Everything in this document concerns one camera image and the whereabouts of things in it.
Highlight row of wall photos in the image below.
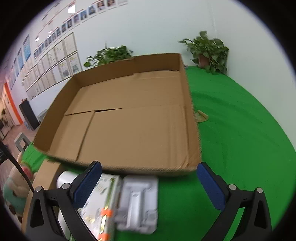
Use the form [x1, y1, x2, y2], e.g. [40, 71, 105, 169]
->
[33, 0, 129, 59]

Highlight white hair dryer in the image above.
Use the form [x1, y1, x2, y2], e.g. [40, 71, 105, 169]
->
[56, 170, 81, 241]

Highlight green tablecloth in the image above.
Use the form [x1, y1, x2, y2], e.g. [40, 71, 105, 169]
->
[22, 66, 296, 241]

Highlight blue wall posters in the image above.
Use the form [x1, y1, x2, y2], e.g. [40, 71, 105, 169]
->
[5, 34, 31, 91]

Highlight pastel plush toy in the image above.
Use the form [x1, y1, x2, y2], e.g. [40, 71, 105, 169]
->
[3, 151, 38, 217]

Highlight large cardboard box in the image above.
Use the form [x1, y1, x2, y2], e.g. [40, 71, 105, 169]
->
[33, 53, 203, 178]

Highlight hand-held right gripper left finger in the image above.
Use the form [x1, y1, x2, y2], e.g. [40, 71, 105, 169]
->
[24, 160, 109, 241]

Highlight potted green plant brown pot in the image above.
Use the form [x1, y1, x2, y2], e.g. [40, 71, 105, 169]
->
[178, 31, 230, 75]

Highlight leafy green plant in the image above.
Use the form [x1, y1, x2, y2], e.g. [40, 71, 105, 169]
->
[84, 43, 134, 68]

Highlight small cardboard scrap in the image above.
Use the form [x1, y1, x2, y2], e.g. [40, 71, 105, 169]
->
[196, 111, 208, 123]

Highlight white plastic tray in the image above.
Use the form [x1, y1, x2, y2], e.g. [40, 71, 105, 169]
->
[114, 175, 159, 232]

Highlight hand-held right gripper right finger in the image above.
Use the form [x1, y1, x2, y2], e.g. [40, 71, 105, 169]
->
[196, 162, 273, 241]

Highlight small brown cardboard box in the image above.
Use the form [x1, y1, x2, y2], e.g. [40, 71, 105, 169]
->
[21, 159, 62, 233]

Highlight green and white medicine box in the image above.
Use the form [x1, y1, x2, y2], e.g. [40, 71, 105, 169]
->
[77, 174, 122, 241]

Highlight black cabinet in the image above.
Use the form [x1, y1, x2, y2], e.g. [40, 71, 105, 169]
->
[18, 99, 40, 131]

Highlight wall of framed certificates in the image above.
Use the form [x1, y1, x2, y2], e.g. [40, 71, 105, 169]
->
[22, 32, 82, 100]

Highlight grey stool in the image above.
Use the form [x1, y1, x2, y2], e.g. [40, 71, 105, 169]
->
[14, 132, 30, 152]

